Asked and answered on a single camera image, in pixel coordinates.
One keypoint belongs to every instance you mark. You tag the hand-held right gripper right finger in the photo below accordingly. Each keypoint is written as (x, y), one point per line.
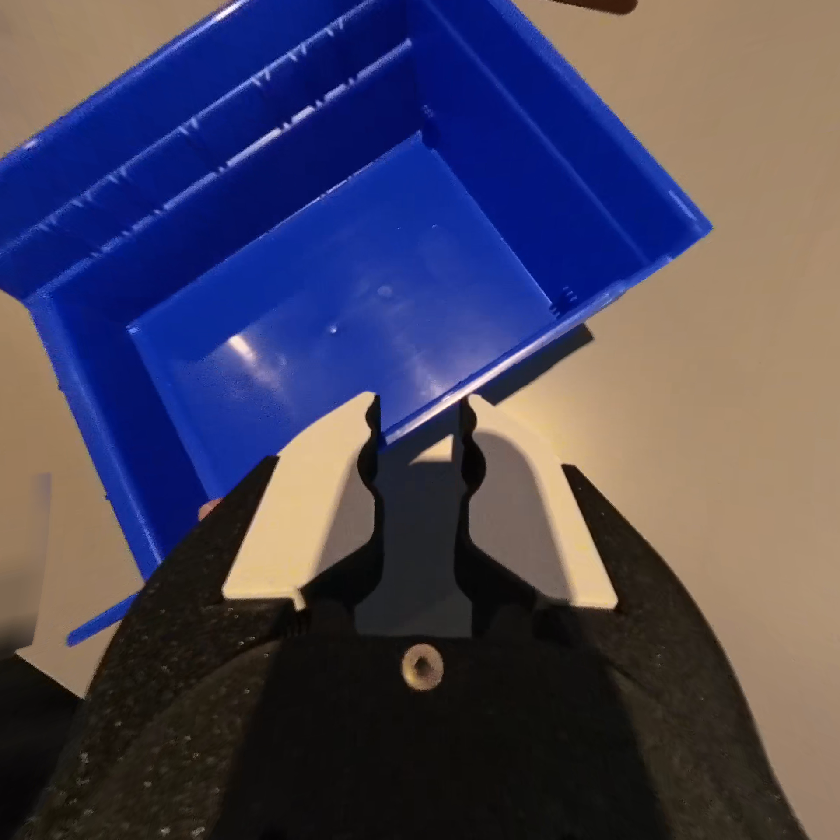
(531, 512)

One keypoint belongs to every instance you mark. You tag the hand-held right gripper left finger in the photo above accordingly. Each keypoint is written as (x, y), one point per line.
(295, 512)

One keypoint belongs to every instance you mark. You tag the blue plastic bin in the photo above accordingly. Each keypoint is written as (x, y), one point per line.
(361, 295)

